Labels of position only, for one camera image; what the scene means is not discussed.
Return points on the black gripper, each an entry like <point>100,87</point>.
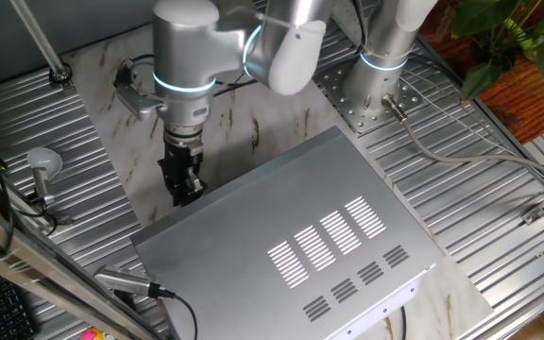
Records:
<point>177,165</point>

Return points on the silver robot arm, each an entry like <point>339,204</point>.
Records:
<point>182,47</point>

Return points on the silver microwave housing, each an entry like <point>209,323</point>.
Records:
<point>253,264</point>

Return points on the marble pattern table mat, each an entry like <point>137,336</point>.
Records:
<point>111,141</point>

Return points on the pink plastic toy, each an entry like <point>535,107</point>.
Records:
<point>88,334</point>

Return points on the silver pole with black base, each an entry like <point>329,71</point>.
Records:
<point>41,42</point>

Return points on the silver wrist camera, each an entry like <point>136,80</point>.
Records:
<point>135,101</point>

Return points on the silver finned camera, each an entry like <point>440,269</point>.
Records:
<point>121,279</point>

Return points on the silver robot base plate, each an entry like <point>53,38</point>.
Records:
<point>335,94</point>

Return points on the aluminium frame beam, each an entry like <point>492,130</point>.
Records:
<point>26,264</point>

